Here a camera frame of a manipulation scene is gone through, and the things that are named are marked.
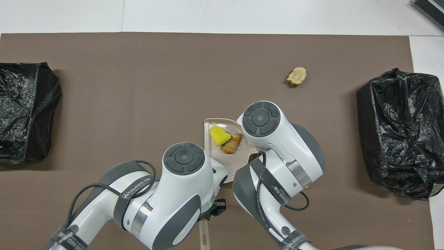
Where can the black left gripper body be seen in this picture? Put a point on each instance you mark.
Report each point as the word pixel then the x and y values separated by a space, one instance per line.
pixel 207 213

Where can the beige hand brush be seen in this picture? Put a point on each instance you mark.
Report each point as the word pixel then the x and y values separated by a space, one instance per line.
pixel 204 236

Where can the beige plastic dustpan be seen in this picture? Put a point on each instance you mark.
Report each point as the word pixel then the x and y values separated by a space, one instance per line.
pixel 236 161

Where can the beige croissant piece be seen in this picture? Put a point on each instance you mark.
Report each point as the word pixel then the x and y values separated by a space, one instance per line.
pixel 231 145

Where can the yellow green sponge piece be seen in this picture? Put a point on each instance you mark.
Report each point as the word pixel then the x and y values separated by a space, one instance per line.
pixel 218 136

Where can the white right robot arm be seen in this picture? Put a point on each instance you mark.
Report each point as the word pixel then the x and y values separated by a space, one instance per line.
pixel 277 139

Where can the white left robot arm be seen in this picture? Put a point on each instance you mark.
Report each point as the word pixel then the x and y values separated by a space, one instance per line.
pixel 173 194

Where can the open bin with black bag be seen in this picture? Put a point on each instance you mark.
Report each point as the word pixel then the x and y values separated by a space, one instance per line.
pixel 399 139

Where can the bin covered by black bag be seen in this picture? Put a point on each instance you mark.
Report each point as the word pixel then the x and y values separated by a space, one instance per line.
pixel 24 114

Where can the brown table mat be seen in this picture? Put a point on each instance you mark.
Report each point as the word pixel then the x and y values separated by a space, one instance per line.
pixel 138 86

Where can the pale yellow bread chunk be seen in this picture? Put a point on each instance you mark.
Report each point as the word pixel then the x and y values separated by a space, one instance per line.
pixel 297 76

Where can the grey ribbed device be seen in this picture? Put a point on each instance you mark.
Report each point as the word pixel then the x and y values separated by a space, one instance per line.
pixel 430 10

